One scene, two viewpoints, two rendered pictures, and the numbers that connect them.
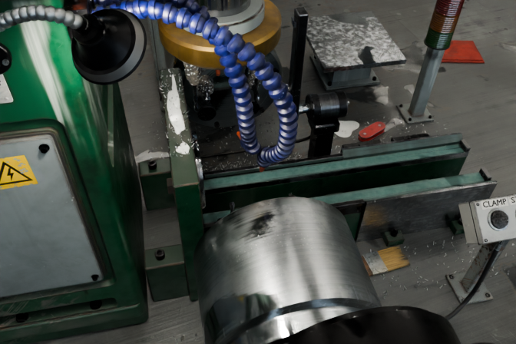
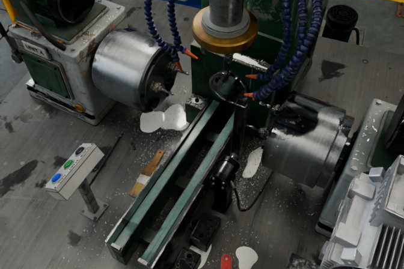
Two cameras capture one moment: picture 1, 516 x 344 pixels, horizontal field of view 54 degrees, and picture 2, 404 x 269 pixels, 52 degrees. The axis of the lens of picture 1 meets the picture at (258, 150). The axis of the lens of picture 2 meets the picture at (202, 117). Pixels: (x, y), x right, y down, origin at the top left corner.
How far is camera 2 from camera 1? 1.42 m
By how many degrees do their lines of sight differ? 74
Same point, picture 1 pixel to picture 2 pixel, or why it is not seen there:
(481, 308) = (82, 203)
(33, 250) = not seen: hidden behind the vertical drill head
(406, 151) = (172, 224)
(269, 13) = (210, 37)
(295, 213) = (143, 53)
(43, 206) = not seen: outside the picture
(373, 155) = (186, 203)
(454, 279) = (102, 205)
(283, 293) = (122, 33)
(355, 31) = not seen: outside the picture
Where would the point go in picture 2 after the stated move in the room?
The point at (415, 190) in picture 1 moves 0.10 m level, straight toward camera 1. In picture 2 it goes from (146, 199) to (136, 173)
